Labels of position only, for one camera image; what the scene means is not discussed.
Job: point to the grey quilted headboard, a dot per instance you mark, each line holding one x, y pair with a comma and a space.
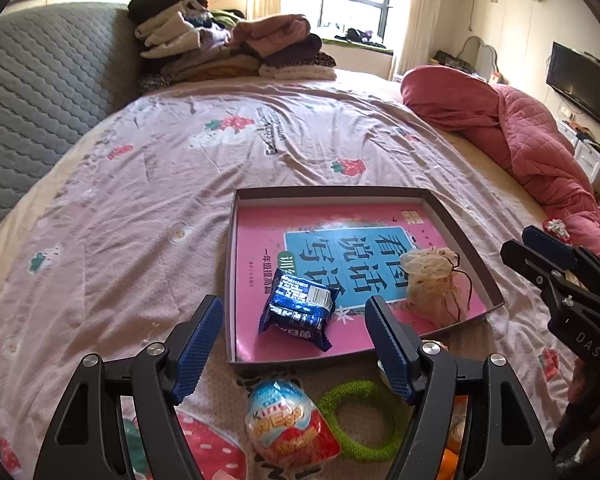
40, 90

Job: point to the pink quilted blanket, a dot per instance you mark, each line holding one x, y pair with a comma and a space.
520, 125

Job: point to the pink exercise book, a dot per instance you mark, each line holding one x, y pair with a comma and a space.
260, 240

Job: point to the blue snack packet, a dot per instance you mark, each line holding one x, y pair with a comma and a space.
297, 305

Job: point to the white cabinet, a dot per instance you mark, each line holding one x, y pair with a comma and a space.
587, 152

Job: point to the foil egg toy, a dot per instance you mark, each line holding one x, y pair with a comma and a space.
285, 420

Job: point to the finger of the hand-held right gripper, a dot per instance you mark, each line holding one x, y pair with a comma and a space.
530, 260
547, 241

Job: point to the strawberry print bed sheet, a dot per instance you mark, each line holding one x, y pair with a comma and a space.
130, 210

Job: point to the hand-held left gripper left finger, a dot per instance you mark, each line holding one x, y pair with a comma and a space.
200, 345

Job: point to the black flat television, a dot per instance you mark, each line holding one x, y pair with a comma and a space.
580, 82

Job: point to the dark items on windowsill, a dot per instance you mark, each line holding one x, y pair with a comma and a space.
357, 35

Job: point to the shallow cardboard box tray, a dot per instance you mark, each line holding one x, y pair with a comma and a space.
450, 215

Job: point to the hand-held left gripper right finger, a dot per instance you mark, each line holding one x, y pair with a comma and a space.
387, 350

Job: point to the pile of folded clothes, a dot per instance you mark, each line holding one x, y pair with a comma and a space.
220, 40

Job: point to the white framed mirror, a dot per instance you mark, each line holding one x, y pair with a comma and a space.
477, 55

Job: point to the orange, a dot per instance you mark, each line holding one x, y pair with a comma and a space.
451, 460

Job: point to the small red patterned toy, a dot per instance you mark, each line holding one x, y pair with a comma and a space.
555, 227

